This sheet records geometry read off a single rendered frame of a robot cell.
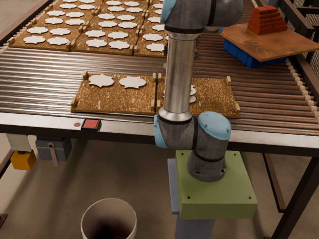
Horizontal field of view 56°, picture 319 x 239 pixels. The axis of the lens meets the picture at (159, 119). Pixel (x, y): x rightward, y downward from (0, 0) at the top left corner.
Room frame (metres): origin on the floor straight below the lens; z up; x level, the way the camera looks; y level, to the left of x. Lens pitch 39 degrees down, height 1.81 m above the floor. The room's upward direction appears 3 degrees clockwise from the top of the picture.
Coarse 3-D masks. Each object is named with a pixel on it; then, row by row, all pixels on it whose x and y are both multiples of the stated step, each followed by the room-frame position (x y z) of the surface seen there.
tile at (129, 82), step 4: (128, 76) 1.46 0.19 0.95; (120, 80) 1.42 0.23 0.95; (124, 80) 1.42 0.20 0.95; (128, 80) 1.42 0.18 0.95; (132, 80) 1.42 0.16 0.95; (136, 80) 1.43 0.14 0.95; (140, 80) 1.43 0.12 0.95; (144, 80) 1.43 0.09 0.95; (120, 84) 1.38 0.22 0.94; (124, 84) 1.38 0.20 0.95; (128, 84) 1.38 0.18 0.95; (132, 84) 1.38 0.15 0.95; (136, 84) 1.38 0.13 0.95; (140, 84) 1.38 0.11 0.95; (144, 84) 1.39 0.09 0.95; (124, 88) 1.35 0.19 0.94; (128, 88) 1.35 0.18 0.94; (132, 88) 1.36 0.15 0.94; (136, 88) 1.35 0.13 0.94
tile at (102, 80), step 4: (92, 76) 1.44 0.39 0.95; (96, 76) 1.45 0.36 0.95; (100, 76) 1.45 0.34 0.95; (104, 76) 1.45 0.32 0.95; (108, 76) 1.45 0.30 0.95; (92, 80) 1.40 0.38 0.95; (96, 80) 1.41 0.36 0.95; (100, 80) 1.41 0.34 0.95; (104, 80) 1.41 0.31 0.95; (108, 80) 1.41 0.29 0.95; (112, 80) 1.41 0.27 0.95; (92, 84) 1.37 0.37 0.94; (96, 84) 1.36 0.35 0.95; (100, 84) 1.36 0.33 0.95; (104, 84) 1.37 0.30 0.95; (108, 84) 1.37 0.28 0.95; (112, 84) 1.38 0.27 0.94; (100, 88) 1.34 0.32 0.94
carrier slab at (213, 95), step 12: (192, 84) 1.43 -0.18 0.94; (204, 84) 1.43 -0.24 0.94; (216, 84) 1.44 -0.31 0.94; (204, 96) 1.31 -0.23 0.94; (216, 96) 1.32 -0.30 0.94; (228, 96) 1.32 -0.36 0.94; (192, 108) 1.20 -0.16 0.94; (204, 108) 1.21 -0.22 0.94; (216, 108) 1.21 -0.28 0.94; (228, 108) 1.22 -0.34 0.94
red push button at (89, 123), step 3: (87, 120) 1.07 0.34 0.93; (90, 120) 1.08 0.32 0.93; (93, 120) 1.08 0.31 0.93; (96, 120) 1.08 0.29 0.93; (84, 123) 1.05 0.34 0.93; (87, 123) 1.05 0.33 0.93; (90, 123) 1.05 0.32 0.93; (93, 123) 1.06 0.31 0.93; (96, 123) 1.06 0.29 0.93; (84, 126) 1.03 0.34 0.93; (87, 126) 1.03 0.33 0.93; (90, 126) 1.03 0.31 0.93; (93, 126) 1.04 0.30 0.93; (96, 126) 1.04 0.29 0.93
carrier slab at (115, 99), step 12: (84, 84) 1.37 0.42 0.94; (84, 96) 1.26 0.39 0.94; (96, 96) 1.27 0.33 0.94; (108, 96) 1.27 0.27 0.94; (120, 96) 1.28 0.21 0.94; (132, 96) 1.28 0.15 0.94; (144, 96) 1.29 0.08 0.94; (72, 108) 1.15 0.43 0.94; (84, 108) 1.16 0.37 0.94; (96, 108) 1.16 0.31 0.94; (108, 108) 1.17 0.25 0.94; (120, 108) 1.17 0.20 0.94; (132, 108) 1.18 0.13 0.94; (144, 108) 1.18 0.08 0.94
